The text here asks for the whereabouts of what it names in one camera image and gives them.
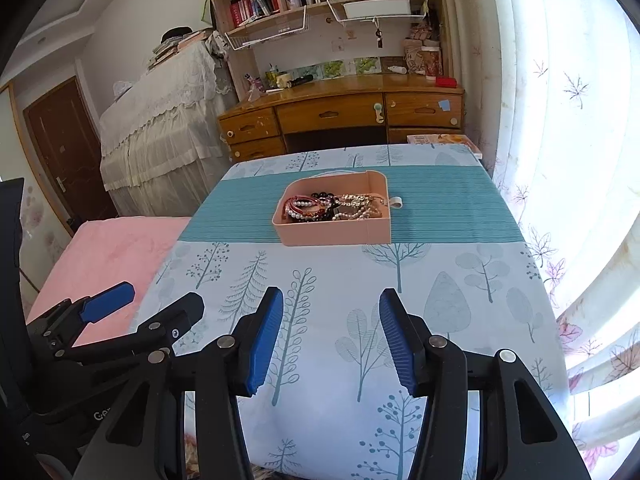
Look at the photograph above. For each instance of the green white drawer hook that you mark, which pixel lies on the green white drawer hook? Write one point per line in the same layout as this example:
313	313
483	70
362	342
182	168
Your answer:
378	112

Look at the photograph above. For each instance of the pink book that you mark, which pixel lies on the pink book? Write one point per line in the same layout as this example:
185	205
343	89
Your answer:
195	39

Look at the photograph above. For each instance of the yellow tape roll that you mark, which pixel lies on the yellow tape roll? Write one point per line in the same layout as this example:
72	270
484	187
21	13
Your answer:
284	80

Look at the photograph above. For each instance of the hanging keys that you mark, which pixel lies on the hanging keys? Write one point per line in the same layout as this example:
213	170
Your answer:
378	39

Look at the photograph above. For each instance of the wooden bookshelf hutch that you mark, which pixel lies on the wooden bookshelf hutch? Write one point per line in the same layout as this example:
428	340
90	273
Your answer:
240	60

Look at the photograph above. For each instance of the pink jewelry box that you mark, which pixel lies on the pink jewelry box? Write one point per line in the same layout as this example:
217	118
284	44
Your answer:
330	234

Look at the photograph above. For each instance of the white lidded jar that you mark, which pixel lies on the white lidded jar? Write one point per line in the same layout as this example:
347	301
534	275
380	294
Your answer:
431	62

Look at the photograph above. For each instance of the white floral curtain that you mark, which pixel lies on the white floral curtain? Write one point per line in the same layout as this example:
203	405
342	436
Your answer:
575	160

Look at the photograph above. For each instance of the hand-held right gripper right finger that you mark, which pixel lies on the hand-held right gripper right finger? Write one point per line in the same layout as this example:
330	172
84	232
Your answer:
396	345

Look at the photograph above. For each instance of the wooden desk with drawers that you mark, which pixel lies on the wooden desk with drawers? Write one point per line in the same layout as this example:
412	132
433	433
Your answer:
330	110

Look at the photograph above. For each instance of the black flashlight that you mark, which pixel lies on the black flashlight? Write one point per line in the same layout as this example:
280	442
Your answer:
301	80

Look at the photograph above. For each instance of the orange cover magazine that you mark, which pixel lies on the orange cover magazine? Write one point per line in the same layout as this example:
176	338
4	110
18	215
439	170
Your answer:
442	141

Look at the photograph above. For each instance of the lace covered piano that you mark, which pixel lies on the lace covered piano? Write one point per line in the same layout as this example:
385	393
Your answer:
155	130

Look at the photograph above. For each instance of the pink blanket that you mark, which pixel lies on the pink blanket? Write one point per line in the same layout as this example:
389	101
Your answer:
110	250

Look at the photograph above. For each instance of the black hat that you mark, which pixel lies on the black hat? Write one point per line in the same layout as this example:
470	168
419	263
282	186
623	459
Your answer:
176	33

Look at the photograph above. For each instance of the gold tiara hair comb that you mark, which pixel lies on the gold tiara hair comb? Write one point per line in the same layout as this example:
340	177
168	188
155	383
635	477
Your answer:
357	199

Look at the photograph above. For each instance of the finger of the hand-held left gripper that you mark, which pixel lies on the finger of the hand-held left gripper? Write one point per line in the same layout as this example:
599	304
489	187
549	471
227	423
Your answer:
107	302
180	312

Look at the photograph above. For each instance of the stack of books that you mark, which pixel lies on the stack of books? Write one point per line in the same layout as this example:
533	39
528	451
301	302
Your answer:
161	54

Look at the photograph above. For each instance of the red can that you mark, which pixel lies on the red can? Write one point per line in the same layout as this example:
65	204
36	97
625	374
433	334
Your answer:
446	81

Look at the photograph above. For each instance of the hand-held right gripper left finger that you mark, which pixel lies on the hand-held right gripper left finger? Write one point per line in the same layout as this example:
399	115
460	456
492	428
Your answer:
265	342

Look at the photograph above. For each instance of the white tube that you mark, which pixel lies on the white tube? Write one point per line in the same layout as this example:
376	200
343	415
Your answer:
396	69

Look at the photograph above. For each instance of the brown wooden door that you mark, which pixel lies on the brown wooden door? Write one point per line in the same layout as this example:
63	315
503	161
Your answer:
65	150

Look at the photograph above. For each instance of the patterned bag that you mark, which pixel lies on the patterned bag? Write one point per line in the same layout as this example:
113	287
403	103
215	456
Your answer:
412	55

